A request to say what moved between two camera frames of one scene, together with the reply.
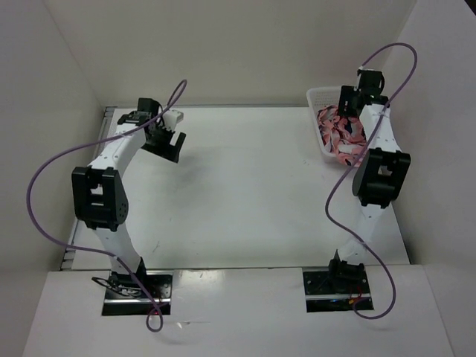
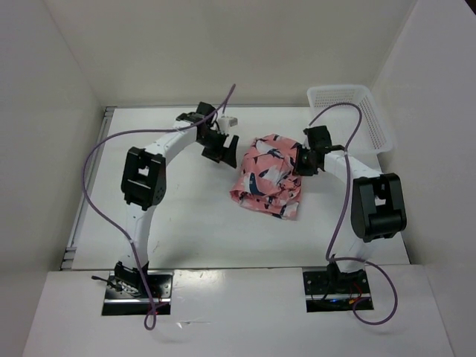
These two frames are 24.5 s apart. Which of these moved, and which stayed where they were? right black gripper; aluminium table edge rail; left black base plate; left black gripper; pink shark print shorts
Moved: right black gripper; pink shark print shorts; left black gripper
Stayed: left black base plate; aluminium table edge rail
